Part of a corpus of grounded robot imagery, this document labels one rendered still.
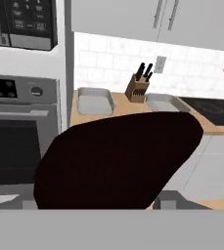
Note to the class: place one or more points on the dark avocado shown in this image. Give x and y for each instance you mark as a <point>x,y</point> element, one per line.
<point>116,162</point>

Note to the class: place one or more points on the wooden knife block with knives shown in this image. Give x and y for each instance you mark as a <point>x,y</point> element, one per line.
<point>137,89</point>

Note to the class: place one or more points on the grey tupperware container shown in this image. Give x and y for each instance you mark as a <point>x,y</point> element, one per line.
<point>95,102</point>
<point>164,103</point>

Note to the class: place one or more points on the grey wall socket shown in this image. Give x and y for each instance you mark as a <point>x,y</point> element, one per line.
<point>160,64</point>

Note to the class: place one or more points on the white lower cupboard run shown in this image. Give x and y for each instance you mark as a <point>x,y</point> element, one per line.
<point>211,166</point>

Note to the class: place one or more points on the stainless steel microwave oven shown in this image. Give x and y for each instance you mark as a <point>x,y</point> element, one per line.
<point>22,22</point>

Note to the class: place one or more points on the black hob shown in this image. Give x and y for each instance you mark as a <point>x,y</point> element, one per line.
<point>214,110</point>

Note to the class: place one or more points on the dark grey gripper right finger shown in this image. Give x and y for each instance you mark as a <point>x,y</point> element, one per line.
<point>169,203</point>

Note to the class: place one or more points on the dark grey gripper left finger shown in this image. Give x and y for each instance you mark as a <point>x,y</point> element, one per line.
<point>28,204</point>

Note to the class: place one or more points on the white upper cupboard door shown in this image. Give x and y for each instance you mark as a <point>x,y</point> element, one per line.
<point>208,22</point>
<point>116,16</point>

